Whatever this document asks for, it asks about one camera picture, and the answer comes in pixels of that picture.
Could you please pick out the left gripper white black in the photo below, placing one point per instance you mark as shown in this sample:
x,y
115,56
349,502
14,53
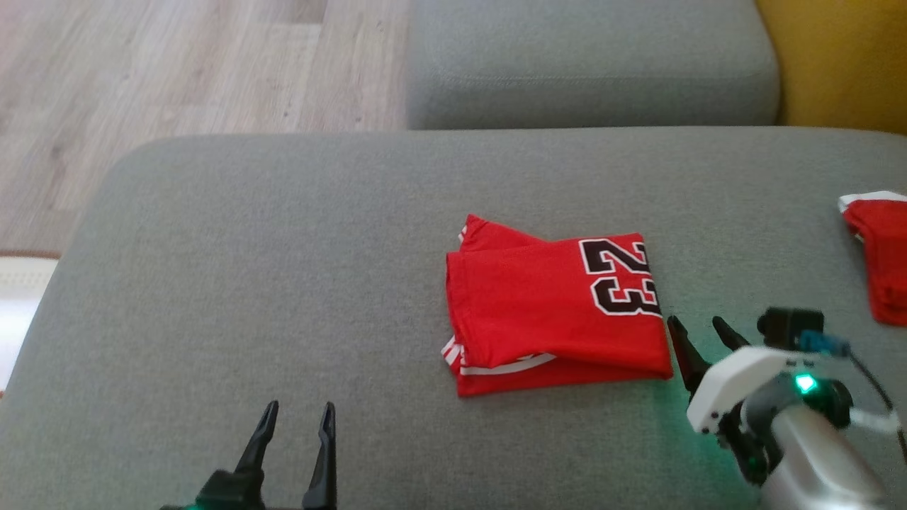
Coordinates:
x,y
227,492

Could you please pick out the red white mesh basketball jersey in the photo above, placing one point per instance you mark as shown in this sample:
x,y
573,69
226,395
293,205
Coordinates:
x,y
531,312

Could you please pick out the red shorts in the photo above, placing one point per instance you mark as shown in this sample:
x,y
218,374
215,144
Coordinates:
x,y
886,262

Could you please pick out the small grey sofa cushion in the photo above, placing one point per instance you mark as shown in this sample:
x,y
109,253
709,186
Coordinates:
x,y
588,64

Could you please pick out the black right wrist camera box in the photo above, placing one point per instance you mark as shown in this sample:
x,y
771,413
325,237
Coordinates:
x,y
786,322

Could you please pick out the white rug with brown edge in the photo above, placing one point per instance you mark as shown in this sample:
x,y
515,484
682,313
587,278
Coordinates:
x,y
21,312

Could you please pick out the large grey sofa seat cushion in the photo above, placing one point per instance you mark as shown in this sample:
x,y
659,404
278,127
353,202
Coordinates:
x,y
283,283

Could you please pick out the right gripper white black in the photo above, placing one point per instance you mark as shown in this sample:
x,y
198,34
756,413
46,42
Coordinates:
x,y
730,375

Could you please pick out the yellow pillow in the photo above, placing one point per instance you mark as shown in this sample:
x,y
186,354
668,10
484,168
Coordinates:
x,y
843,64

